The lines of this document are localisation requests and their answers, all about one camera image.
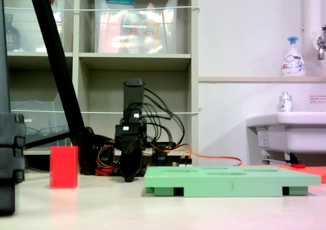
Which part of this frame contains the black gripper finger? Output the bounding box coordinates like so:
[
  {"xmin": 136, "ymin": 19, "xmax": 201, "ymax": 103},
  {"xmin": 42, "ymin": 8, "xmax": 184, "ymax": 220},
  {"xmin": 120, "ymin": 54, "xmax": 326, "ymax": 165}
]
[
  {"xmin": 131, "ymin": 139, "xmax": 143, "ymax": 178},
  {"xmin": 119, "ymin": 145, "xmax": 133, "ymax": 183}
]

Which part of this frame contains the red square block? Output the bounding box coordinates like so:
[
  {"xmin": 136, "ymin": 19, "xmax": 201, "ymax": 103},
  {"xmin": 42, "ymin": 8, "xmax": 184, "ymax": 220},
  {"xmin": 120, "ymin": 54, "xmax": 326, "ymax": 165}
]
[{"xmin": 49, "ymin": 146, "xmax": 79, "ymax": 189}]

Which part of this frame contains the green shape-hole board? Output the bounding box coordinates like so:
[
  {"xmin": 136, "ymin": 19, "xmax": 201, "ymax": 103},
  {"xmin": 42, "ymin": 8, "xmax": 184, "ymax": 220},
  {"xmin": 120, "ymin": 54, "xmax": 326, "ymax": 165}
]
[{"xmin": 144, "ymin": 165, "xmax": 321, "ymax": 197}]

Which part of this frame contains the orange flat block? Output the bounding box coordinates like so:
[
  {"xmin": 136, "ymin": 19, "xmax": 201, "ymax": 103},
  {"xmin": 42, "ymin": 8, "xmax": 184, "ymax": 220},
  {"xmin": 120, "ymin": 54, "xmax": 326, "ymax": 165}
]
[{"xmin": 244, "ymin": 163, "xmax": 326, "ymax": 184}]

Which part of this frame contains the black table clamp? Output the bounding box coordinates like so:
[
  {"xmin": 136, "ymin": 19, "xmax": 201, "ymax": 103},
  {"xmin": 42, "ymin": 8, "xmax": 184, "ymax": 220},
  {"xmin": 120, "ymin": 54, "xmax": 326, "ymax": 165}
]
[{"xmin": 152, "ymin": 147, "xmax": 169, "ymax": 168}]

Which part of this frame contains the small circuit board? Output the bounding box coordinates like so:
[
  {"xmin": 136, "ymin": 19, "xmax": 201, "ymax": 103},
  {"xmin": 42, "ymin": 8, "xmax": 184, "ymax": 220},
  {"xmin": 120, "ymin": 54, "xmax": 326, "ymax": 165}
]
[{"xmin": 172, "ymin": 158, "xmax": 193, "ymax": 168}]

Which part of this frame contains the beige shelf unit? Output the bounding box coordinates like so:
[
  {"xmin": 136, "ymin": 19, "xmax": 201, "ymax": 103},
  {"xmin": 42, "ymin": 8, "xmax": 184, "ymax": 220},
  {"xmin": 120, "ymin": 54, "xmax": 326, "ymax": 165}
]
[{"xmin": 4, "ymin": 0, "xmax": 199, "ymax": 175}]

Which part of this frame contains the low clear plastic bin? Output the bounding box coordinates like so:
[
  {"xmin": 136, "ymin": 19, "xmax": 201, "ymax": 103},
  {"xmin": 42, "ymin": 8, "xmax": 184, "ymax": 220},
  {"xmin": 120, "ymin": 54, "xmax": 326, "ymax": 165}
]
[{"xmin": 10, "ymin": 92, "xmax": 71, "ymax": 150}]

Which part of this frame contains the large clear plastic bin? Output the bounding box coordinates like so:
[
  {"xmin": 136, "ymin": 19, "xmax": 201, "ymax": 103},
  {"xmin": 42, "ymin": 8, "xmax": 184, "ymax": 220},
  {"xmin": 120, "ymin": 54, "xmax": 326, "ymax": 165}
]
[{"xmin": 93, "ymin": 0, "xmax": 179, "ymax": 54}]

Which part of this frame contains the pink package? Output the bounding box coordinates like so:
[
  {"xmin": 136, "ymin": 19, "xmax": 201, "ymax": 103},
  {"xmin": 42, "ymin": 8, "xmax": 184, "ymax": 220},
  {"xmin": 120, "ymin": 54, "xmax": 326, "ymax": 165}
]
[{"xmin": 98, "ymin": 13, "xmax": 122, "ymax": 53}]

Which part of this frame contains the pink-capped spray bottle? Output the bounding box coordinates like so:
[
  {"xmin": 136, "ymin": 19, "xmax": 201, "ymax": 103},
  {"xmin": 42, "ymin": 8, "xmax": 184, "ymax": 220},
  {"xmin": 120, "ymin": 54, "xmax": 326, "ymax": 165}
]
[{"xmin": 144, "ymin": 2, "xmax": 160, "ymax": 52}]

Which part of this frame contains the notched black stack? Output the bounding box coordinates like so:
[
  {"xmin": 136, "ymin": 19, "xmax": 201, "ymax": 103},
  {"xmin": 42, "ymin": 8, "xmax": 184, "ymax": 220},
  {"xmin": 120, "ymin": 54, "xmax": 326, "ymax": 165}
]
[{"xmin": 0, "ymin": 112, "xmax": 26, "ymax": 217}]

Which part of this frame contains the narrow clear plastic bin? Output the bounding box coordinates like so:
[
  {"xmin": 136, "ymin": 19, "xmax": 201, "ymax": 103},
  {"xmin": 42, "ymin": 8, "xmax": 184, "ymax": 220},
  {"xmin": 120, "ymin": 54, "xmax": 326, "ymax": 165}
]
[{"xmin": 4, "ymin": 0, "xmax": 66, "ymax": 53}]

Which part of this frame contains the sink sticker label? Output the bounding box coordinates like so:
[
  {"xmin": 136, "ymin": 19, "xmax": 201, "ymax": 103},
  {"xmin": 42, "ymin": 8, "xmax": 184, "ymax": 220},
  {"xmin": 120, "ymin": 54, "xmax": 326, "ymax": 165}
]
[{"xmin": 256, "ymin": 127, "xmax": 270, "ymax": 149}]

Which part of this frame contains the teal-topped package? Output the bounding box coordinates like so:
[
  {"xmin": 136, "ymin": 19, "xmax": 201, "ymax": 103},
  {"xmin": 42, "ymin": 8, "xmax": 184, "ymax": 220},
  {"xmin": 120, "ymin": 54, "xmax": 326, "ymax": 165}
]
[{"xmin": 105, "ymin": 0, "xmax": 135, "ymax": 10}]

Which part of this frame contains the dark grey upright panel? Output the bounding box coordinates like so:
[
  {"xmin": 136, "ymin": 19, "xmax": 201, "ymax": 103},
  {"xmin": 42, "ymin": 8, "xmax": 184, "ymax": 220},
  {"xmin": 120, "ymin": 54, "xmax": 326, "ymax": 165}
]
[{"xmin": 0, "ymin": 0, "xmax": 12, "ymax": 113}]

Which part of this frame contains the dark round bottle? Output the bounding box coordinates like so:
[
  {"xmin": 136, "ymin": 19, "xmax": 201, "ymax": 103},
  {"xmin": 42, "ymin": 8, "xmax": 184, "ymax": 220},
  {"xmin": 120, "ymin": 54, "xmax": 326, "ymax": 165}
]
[{"xmin": 4, "ymin": 13, "xmax": 21, "ymax": 52}]

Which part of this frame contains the white sink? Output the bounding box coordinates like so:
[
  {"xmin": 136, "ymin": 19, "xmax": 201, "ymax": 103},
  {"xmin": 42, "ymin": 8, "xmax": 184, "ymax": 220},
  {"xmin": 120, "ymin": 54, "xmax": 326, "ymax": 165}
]
[{"xmin": 246, "ymin": 111, "xmax": 326, "ymax": 155}]

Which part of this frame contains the small clear sanitizer bottle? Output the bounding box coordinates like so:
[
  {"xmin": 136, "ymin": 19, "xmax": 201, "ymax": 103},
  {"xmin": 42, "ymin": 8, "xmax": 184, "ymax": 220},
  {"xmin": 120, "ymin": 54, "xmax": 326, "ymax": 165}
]
[{"xmin": 279, "ymin": 92, "xmax": 293, "ymax": 113}]

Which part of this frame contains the white blue soap pump bottle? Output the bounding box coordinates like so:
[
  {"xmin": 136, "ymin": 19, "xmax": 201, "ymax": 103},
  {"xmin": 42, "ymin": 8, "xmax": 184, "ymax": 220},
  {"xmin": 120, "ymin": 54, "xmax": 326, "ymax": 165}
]
[{"xmin": 281, "ymin": 36, "xmax": 306, "ymax": 77}]

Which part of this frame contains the metal faucet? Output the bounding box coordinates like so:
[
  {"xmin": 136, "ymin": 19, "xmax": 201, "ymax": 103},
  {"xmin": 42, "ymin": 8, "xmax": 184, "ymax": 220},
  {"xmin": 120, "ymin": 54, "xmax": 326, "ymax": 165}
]
[{"xmin": 315, "ymin": 24, "xmax": 326, "ymax": 61}]

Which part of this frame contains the red cable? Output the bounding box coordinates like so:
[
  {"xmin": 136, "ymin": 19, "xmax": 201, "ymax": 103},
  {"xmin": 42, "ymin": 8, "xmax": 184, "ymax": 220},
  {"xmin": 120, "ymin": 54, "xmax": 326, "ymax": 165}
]
[{"xmin": 95, "ymin": 163, "xmax": 114, "ymax": 176}]

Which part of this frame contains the white shelf guard wire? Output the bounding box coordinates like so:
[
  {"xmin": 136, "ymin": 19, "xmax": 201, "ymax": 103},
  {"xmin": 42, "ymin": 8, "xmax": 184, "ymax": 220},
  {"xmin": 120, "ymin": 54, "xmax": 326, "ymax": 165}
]
[
  {"xmin": 4, "ymin": 6, "xmax": 201, "ymax": 14},
  {"xmin": 10, "ymin": 108, "xmax": 202, "ymax": 115}
]

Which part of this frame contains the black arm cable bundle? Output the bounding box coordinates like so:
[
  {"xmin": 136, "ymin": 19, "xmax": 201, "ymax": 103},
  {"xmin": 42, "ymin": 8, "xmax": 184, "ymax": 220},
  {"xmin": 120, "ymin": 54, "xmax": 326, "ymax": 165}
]
[{"xmin": 124, "ymin": 87, "xmax": 185, "ymax": 152}]

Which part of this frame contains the orange cable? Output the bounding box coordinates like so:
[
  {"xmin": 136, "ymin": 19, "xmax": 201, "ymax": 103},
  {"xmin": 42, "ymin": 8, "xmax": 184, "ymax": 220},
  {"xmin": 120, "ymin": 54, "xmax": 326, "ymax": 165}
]
[{"xmin": 149, "ymin": 142, "xmax": 242, "ymax": 167}]

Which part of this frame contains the white wall label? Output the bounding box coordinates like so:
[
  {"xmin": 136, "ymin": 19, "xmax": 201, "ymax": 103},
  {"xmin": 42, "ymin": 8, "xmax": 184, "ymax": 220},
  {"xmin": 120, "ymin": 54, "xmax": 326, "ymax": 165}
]
[{"xmin": 309, "ymin": 94, "xmax": 326, "ymax": 104}]

